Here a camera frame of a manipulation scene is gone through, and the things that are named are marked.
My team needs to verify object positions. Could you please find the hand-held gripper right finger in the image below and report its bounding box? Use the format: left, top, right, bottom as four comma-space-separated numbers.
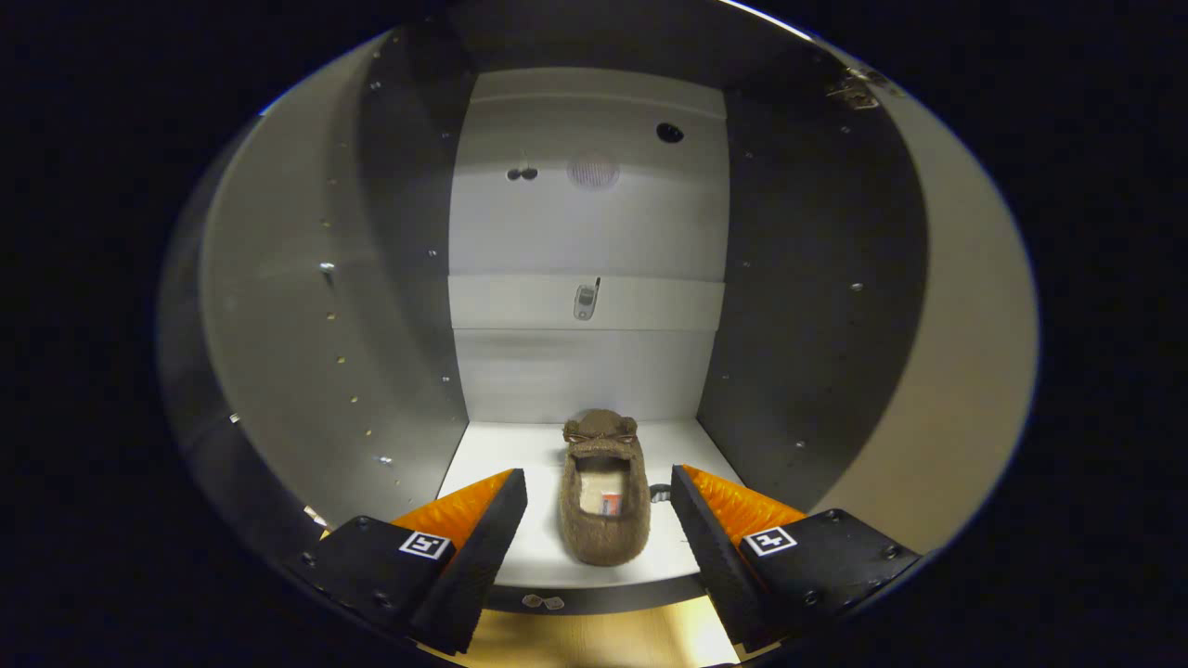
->
669, 464, 925, 653

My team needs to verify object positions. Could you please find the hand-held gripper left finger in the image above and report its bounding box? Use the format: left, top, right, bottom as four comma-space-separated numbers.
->
283, 469, 529, 657

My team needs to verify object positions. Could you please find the brown fuzzy shoe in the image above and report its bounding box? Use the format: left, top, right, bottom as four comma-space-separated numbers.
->
559, 408, 652, 569

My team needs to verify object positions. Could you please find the grey shoe cabinet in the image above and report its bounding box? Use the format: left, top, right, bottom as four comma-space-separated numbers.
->
156, 0, 931, 619

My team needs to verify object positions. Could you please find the long ceiling light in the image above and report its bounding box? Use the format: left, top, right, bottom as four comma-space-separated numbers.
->
719, 0, 816, 42

